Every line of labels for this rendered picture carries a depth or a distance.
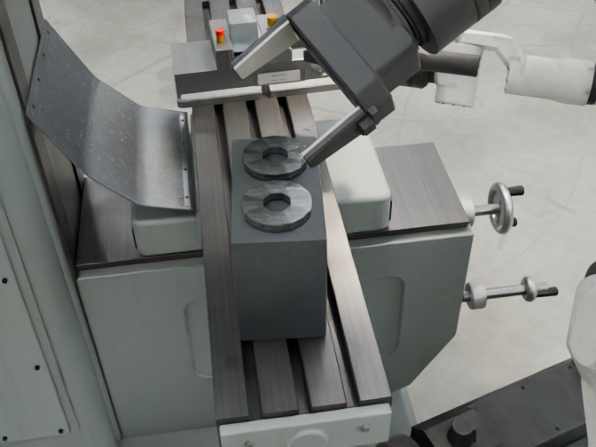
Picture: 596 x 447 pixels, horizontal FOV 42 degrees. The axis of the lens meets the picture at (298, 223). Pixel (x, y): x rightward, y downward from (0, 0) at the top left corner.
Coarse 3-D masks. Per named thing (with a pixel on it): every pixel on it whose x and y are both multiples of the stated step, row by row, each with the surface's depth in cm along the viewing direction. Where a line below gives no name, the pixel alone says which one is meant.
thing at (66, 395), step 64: (0, 0) 115; (0, 64) 115; (0, 128) 120; (0, 192) 127; (64, 192) 148; (0, 256) 134; (64, 256) 143; (0, 320) 144; (64, 320) 149; (0, 384) 155; (64, 384) 159
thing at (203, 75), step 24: (216, 24) 153; (192, 48) 155; (216, 48) 146; (192, 72) 148; (216, 72) 149; (264, 72) 151; (288, 72) 152; (312, 72) 153; (192, 96) 151; (216, 96) 151; (240, 96) 152
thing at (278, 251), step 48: (240, 144) 110; (288, 144) 108; (240, 192) 102; (288, 192) 100; (240, 240) 96; (288, 240) 96; (240, 288) 101; (288, 288) 101; (240, 336) 107; (288, 336) 107
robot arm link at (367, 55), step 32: (352, 0) 63; (384, 0) 61; (416, 0) 60; (448, 0) 60; (320, 32) 63; (352, 32) 62; (384, 32) 62; (416, 32) 63; (448, 32) 62; (320, 64) 67; (352, 64) 61; (384, 64) 61; (416, 64) 63; (352, 96) 62; (384, 96) 61
